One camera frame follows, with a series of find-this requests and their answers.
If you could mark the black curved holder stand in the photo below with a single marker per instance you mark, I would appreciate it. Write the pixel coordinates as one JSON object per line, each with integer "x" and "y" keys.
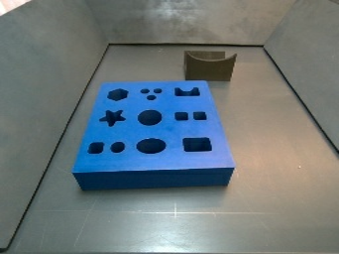
{"x": 209, "y": 65}

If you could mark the blue foam shape board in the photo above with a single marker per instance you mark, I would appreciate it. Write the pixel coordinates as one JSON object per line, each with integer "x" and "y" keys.
{"x": 154, "y": 136}

